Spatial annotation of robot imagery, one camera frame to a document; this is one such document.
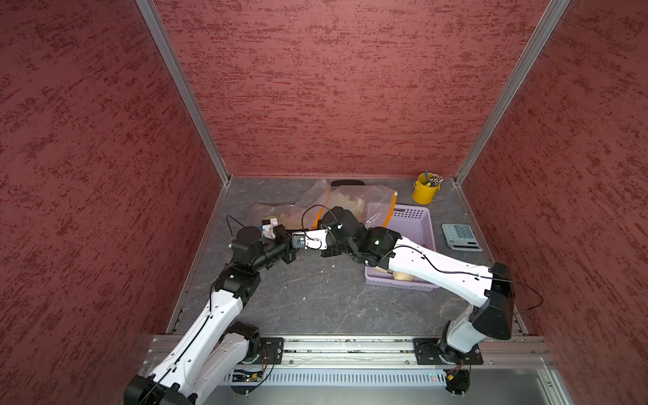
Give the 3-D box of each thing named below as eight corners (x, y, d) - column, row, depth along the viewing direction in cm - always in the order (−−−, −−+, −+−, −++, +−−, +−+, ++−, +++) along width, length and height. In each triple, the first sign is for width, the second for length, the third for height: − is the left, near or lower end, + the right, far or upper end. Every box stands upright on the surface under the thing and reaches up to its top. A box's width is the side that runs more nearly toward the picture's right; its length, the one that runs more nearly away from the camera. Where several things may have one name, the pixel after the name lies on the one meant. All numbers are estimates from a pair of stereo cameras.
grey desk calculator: (449, 250, 99) (452, 248, 97) (441, 227, 106) (443, 223, 104) (478, 251, 99) (481, 248, 97) (468, 227, 106) (471, 224, 104)
